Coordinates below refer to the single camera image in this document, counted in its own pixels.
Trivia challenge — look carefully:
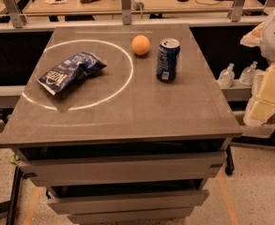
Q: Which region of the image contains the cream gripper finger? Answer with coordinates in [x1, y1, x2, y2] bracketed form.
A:
[240, 22, 264, 47]
[243, 62, 275, 127]

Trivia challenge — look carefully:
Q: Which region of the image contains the blue pepsi can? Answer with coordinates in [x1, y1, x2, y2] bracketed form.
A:
[156, 37, 180, 82]

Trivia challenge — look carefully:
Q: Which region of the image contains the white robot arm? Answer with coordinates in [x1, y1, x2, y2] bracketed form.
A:
[240, 8, 275, 127]

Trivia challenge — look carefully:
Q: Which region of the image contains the clear sanitizer bottle right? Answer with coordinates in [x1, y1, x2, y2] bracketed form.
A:
[238, 61, 258, 86]

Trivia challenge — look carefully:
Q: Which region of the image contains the clear sanitizer bottle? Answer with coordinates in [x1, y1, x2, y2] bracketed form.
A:
[238, 61, 258, 86]
[218, 63, 235, 88]

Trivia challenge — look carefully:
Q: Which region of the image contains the clear sanitizer bottle left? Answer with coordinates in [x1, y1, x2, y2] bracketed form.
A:
[218, 63, 235, 88]

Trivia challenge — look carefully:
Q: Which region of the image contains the orange fruit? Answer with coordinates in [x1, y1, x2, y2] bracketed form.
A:
[130, 35, 150, 55]

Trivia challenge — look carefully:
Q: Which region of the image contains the white power strip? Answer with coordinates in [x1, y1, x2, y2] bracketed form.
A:
[130, 0, 144, 10]

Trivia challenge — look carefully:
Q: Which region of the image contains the blue chip bag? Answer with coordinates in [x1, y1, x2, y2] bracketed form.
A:
[38, 52, 107, 96]

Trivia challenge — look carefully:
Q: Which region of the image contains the metal rail bracket right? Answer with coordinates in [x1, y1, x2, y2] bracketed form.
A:
[228, 0, 246, 22]

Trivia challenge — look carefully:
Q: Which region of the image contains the metal rail bracket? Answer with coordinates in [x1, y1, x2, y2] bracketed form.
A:
[228, 0, 246, 22]
[121, 0, 131, 25]
[3, 0, 26, 28]

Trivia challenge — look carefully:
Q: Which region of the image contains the metal rail bracket middle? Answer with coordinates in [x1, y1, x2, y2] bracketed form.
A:
[121, 0, 131, 25]

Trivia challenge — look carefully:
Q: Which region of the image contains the metal rail bracket left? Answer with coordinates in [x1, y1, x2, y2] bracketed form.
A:
[3, 0, 26, 28]

